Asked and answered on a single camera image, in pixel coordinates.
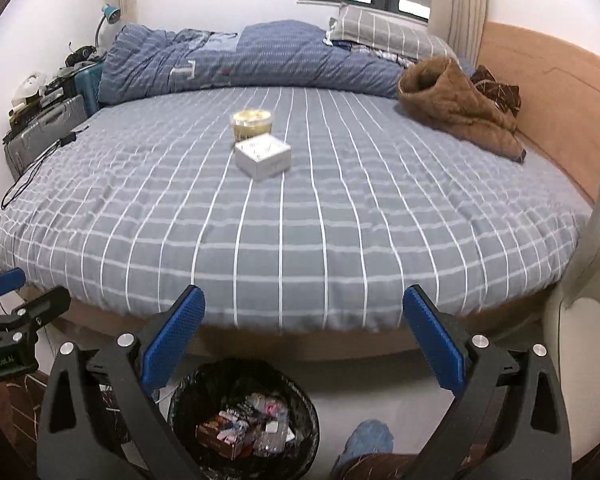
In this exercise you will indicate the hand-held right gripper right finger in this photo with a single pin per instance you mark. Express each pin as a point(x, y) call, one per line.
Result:
point(432, 340)

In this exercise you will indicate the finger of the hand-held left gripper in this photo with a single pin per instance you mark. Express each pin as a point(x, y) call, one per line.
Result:
point(2, 282)
point(45, 307)

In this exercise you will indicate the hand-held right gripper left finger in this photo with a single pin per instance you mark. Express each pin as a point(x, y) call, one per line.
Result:
point(177, 340)

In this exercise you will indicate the trash bin with black liner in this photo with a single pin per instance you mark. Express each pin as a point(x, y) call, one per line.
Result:
point(190, 410)

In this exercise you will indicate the blue fuzzy slipper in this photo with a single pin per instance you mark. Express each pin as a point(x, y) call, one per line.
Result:
point(367, 440)

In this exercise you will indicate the person's right leg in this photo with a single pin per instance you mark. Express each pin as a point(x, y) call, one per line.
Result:
point(380, 467)

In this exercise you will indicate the grey suitcase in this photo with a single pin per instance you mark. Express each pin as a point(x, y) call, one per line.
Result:
point(45, 130)

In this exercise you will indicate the bed with grey checked sheet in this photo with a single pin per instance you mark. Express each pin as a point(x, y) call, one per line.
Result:
point(330, 210)

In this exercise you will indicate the white chair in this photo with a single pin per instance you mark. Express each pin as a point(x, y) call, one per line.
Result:
point(590, 285)

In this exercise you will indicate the white rounded object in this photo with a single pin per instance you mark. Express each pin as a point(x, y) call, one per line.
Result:
point(27, 87)

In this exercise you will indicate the small white box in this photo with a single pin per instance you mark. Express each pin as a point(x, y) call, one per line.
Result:
point(262, 157)

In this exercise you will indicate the teal suitcase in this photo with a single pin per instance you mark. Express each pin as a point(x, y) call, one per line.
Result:
point(87, 85)

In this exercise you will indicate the yellow yogurt cup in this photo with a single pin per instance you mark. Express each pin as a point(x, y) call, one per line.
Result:
point(252, 122)

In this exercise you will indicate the brown fleece jacket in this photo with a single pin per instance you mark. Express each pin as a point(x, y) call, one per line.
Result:
point(455, 105)

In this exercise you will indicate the dark clutter pile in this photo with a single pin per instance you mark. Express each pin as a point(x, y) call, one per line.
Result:
point(82, 55)

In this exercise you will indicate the dark brown patterned cloth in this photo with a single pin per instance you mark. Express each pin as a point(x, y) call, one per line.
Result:
point(500, 90)

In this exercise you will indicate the wooden headboard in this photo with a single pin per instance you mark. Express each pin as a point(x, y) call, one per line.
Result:
point(545, 90)

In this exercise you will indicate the plaid cloth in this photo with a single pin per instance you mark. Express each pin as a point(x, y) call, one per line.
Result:
point(380, 54)

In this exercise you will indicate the blue desk lamp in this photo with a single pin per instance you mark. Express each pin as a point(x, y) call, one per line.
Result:
point(111, 12)

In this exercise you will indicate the blue striped quilt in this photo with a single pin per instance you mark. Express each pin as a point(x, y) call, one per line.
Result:
point(280, 60)

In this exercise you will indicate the grey checked pillow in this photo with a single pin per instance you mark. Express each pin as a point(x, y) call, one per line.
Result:
point(385, 27)

